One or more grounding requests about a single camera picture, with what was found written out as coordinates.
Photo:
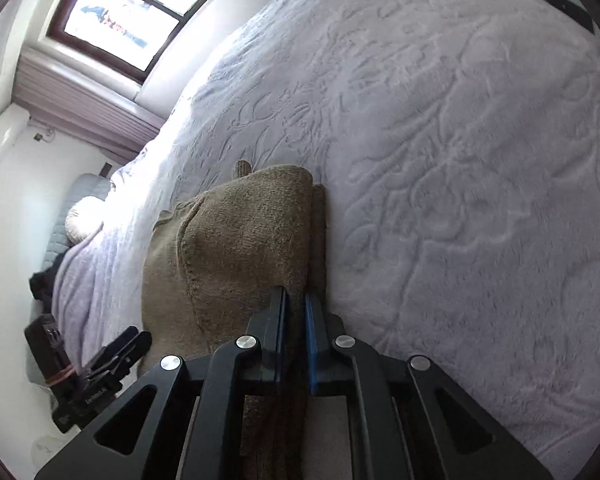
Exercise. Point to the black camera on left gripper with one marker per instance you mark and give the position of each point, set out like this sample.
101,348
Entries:
48,351

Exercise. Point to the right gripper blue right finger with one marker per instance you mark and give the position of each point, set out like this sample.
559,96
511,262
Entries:
408,419

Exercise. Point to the striped roman blind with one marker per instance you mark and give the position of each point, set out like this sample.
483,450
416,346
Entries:
60,97

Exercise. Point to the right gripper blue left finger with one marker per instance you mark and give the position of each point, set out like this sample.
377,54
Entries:
183,419

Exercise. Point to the window with brown frame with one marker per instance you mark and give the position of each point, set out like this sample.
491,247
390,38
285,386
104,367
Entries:
127,36

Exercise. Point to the white pillow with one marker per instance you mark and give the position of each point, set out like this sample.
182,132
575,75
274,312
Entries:
84,218

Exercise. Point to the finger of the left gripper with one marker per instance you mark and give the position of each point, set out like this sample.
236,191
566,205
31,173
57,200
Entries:
111,350
132,352

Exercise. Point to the brown knit sweater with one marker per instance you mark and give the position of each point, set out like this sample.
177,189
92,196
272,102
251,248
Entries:
211,264

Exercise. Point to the black clothing beside bed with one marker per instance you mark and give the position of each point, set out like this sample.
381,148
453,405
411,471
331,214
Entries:
42,287

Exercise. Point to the white embossed bed blanket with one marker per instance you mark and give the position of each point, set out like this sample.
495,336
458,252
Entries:
459,145

